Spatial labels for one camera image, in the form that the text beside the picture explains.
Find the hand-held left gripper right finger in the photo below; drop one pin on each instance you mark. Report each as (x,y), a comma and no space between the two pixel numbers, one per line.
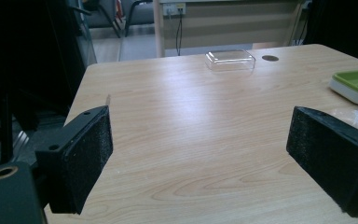
(332,155)

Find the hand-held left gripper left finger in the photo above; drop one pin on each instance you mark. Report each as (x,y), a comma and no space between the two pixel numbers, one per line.
(74,158)

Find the green and white soap dish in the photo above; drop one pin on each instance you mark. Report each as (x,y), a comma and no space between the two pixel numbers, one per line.
(355,85)

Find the clear plastic container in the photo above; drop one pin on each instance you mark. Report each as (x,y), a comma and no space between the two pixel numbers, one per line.
(230,59)

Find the white table leg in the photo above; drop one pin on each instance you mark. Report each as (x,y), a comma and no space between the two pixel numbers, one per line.
(158,29)

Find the white wall socket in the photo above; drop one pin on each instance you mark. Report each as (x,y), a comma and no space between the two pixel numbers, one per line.
(174,8)

